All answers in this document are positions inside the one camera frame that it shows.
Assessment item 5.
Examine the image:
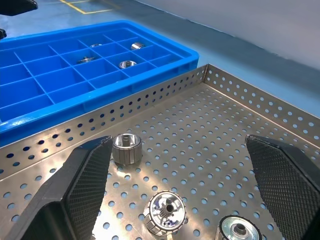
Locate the perforated metal tray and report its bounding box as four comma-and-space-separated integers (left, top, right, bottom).
0, 63, 320, 240

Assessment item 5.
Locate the black-rimmed pulley wheel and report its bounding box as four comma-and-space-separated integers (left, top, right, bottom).
215, 214, 263, 240

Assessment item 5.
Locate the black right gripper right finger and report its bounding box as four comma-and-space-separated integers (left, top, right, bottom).
245, 134, 320, 240

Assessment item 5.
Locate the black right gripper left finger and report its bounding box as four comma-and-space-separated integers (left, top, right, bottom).
4, 135, 114, 240

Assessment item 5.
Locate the blue compartment tray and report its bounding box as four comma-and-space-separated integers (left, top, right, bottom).
0, 19, 200, 148

